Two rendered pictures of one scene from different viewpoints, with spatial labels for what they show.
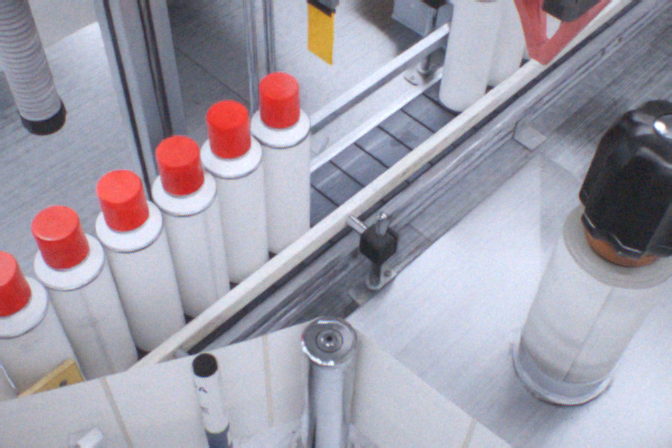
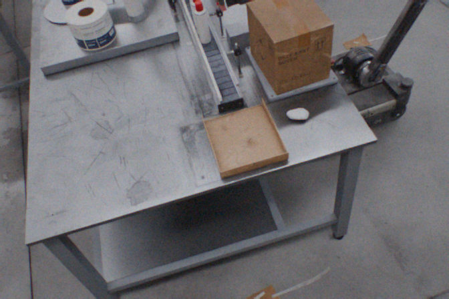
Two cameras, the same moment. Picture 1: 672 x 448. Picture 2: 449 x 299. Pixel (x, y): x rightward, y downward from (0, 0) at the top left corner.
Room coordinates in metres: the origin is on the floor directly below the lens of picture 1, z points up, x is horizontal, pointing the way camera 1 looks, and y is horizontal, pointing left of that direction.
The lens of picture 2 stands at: (1.90, -1.50, 2.14)
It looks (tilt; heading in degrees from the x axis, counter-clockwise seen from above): 51 degrees down; 131
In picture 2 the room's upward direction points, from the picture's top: 11 degrees counter-clockwise
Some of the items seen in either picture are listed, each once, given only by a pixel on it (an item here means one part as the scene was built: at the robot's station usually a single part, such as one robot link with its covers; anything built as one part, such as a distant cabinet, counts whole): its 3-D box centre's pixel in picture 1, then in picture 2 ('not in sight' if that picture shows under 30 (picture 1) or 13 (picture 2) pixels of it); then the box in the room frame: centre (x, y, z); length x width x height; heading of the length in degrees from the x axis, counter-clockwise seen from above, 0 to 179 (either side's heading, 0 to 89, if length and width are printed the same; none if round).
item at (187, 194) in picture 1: (192, 232); not in sight; (0.42, 0.12, 0.98); 0.05 x 0.05 x 0.20
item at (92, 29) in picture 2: not in sight; (91, 25); (0.28, -0.42, 0.95); 0.20 x 0.20 x 0.14
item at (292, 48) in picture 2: not in sight; (288, 40); (1.21, -0.19, 0.99); 0.30 x 0.24 x 0.27; 141
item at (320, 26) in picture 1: (320, 30); not in sight; (0.56, 0.02, 1.09); 0.03 x 0.01 x 0.06; 47
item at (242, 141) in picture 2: not in sight; (242, 136); (1.24, -0.63, 0.85); 0.30 x 0.26 x 0.04; 137
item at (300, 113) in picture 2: not in sight; (297, 113); (1.38, -0.43, 0.85); 0.08 x 0.07 x 0.04; 167
